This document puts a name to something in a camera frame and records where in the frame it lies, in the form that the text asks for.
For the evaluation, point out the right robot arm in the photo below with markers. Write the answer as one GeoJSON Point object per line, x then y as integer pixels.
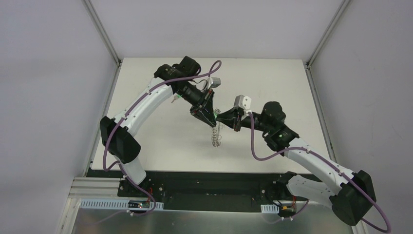
{"type": "Point", "coordinates": [348, 194]}

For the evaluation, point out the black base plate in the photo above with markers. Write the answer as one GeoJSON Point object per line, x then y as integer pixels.
{"type": "Point", "coordinates": [202, 191]}

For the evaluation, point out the white cable duct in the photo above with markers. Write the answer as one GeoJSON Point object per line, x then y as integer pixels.
{"type": "Point", "coordinates": [269, 209]}
{"type": "Point", "coordinates": [119, 204]}

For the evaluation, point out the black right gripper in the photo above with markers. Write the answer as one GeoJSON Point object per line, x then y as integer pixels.
{"type": "Point", "coordinates": [238, 119]}

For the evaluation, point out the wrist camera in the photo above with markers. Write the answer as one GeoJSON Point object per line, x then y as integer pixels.
{"type": "Point", "coordinates": [243, 102]}
{"type": "Point", "coordinates": [213, 82]}

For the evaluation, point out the aluminium frame rail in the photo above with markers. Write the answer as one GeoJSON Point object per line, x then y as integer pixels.
{"type": "Point", "coordinates": [93, 14]}

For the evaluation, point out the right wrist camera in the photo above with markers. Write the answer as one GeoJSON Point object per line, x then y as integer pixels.
{"type": "Point", "coordinates": [243, 102]}

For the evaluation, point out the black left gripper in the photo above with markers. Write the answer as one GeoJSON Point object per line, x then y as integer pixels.
{"type": "Point", "coordinates": [202, 103]}

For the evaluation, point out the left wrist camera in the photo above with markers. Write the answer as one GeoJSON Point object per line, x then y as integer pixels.
{"type": "Point", "coordinates": [213, 82]}

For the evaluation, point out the right white cable duct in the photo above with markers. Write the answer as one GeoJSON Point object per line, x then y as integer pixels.
{"type": "Point", "coordinates": [269, 209]}

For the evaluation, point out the left white cable duct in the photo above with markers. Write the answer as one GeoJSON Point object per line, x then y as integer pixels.
{"type": "Point", "coordinates": [119, 204]}

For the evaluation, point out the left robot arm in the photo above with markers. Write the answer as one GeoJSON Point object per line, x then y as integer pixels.
{"type": "Point", "coordinates": [183, 79]}

